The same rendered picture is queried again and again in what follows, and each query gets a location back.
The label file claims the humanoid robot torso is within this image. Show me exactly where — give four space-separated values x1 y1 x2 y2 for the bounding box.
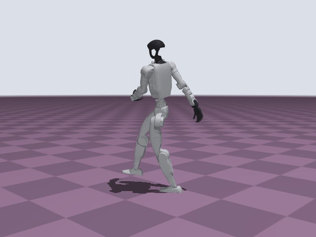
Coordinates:
148 59 172 120

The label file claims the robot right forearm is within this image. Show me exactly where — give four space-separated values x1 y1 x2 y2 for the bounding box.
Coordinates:
182 82 196 106

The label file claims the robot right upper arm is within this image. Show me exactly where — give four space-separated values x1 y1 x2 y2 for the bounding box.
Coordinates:
168 61 186 89

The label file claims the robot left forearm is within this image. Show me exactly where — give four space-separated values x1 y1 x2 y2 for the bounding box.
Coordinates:
130 87 143 101

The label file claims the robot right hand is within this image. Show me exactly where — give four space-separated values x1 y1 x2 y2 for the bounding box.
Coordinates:
192 99 203 122

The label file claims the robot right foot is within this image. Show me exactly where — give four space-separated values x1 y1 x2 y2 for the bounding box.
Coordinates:
122 168 143 176

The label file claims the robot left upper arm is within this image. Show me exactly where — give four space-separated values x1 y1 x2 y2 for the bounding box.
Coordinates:
139 65 154 94

